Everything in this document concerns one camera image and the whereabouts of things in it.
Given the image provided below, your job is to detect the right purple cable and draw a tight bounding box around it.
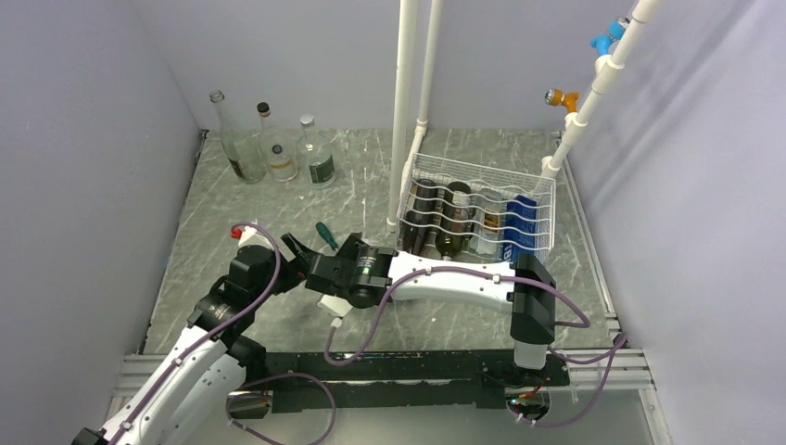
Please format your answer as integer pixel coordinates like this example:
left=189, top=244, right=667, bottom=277
left=323, top=265, right=628, bottom=430

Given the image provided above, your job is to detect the blue pipe nozzle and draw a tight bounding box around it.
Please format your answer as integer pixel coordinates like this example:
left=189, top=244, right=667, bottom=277
left=589, top=17, right=630, bottom=57

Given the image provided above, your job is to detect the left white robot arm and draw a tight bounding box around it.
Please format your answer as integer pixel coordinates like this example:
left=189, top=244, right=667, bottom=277
left=73, top=226, right=318, bottom=444

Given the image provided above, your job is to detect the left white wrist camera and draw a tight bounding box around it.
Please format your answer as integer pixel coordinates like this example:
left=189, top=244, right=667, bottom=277
left=230, top=226, right=267, bottom=248

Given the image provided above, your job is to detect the green handled screwdriver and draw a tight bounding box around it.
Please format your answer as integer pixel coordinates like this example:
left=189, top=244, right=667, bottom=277
left=315, top=222, right=339, bottom=251

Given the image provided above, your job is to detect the thick white vertical pipe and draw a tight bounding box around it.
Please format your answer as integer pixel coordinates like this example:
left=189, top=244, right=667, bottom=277
left=386, top=0, right=420, bottom=232

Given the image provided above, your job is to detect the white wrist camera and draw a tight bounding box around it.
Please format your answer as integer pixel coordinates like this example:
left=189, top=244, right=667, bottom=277
left=317, top=295, right=353, bottom=319
left=230, top=226, right=267, bottom=248

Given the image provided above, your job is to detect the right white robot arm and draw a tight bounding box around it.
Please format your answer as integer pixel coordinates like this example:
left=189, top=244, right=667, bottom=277
left=299, top=235, right=556, bottom=385

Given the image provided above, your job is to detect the clear bottle white label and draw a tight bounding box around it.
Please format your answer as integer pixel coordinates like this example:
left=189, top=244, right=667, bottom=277
left=256, top=101, right=300, bottom=183

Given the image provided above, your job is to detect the white wire wine rack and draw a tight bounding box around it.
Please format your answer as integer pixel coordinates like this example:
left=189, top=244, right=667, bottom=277
left=397, top=154, right=556, bottom=262

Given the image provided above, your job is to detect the orange pipe nozzle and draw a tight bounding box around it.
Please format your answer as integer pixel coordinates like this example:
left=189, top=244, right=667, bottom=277
left=544, top=88, right=580, bottom=113

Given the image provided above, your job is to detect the dark bottle black cap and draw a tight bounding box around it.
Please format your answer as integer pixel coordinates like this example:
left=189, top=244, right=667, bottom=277
left=475, top=188, right=503, bottom=259

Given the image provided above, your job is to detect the clear bottle silver cap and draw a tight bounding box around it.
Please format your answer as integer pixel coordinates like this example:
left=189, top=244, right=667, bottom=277
left=297, top=114, right=337, bottom=189

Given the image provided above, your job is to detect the blue labelled water bottle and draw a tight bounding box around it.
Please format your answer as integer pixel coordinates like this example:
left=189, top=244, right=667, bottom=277
left=501, top=195, right=538, bottom=263

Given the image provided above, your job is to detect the dark bottle grey foil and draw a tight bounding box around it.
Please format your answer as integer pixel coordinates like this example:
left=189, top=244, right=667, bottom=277
left=435, top=182, right=473, bottom=261

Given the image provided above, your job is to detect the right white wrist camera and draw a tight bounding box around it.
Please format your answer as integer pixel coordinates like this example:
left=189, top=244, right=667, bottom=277
left=317, top=295, right=353, bottom=319

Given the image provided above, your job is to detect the slanted white pipe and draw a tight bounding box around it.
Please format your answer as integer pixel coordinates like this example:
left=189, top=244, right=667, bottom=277
left=536, top=0, right=663, bottom=190

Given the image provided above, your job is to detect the clear bottle dark label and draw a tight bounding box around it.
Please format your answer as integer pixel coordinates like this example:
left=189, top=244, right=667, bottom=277
left=209, top=90, right=266, bottom=184

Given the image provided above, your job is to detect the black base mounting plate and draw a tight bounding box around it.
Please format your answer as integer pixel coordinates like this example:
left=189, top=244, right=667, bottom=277
left=228, top=350, right=570, bottom=419

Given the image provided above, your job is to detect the aluminium frame rail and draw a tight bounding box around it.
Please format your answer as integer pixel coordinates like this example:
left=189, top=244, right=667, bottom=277
left=97, top=349, right=674, bottom=445

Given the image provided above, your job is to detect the dark bottle gold foil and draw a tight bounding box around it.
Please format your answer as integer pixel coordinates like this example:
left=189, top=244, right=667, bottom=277
left=401, top=179, right=438, bottom=255

